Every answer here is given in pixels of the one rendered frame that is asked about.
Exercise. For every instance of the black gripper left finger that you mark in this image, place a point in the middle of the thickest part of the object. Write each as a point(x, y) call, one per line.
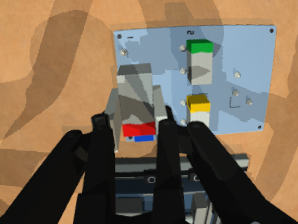
point(46, 195)

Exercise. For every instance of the white block with blue end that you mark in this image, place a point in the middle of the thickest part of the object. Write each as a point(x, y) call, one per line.
point(144, 138)

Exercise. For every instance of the grey rectangular block with red end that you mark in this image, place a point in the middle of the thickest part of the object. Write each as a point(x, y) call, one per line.
point(135, 90)

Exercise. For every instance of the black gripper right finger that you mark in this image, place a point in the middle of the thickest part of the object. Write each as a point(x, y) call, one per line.
point(233, 195)

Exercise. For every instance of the grey blank with yellow end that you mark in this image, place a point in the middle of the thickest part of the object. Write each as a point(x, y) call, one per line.
point(198, 108)

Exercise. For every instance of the grey block with green end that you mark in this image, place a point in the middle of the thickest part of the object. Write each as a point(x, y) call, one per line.
point(199, 61)

